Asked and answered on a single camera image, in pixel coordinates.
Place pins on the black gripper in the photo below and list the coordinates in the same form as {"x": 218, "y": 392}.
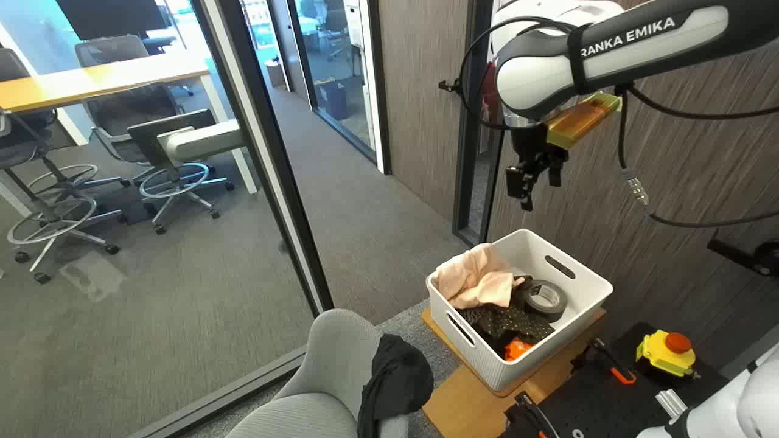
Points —
{"x": 534, "y": 156}

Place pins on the dark green patterned sock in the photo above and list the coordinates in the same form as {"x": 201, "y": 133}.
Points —
{"x": 499, "y": 325}

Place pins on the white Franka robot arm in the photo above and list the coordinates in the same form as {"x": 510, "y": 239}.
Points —
{"x": 549, "y": 52}

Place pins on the black cloth on chair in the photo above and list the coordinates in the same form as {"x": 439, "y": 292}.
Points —
{"x": 400, "y": 383}

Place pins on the grey upholstered chair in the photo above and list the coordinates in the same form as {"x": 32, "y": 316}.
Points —
{"x": 325, "y": 392}

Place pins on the black office chair near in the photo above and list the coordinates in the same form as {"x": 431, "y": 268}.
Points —
{"x": 130, "y": 128}

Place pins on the black office chair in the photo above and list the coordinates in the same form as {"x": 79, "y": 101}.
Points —
{"x": 61, "y": 204}
{"x": 130, "y": 128}

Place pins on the black office chair left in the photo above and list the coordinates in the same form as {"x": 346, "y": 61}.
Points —
{"x": 61, "y": 204}

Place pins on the white plastic storage bin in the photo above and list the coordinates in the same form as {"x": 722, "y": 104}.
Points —
{"x": 532, "y": 255}

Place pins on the peach pink cloth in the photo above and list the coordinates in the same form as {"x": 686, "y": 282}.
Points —
{"x": 478, "y": 279}

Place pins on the grey tape roll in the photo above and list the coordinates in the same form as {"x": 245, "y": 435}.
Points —
{"x": 545, "y": 297}

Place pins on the orange object in bin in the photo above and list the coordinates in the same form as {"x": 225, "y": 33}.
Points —
{"x": 515, "y": 350}

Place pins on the yellow emergency stop button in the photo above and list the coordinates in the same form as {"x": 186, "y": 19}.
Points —
{"x": 667, "y": 352}

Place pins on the black mat with tools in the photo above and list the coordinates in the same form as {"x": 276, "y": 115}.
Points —
{"x": 598, "y": 406}

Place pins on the wooden office table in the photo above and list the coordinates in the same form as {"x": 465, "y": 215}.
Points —
{"x": 108, "y": 80}

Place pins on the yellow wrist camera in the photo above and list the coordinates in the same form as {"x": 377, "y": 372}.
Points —
{"x": 571, "y": 126}

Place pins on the black door handle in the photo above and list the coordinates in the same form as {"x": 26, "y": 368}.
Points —
{"x": 450, "y": 86}

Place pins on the orange handled tool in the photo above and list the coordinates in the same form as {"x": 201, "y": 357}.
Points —
{"x": 617, "y": 368}

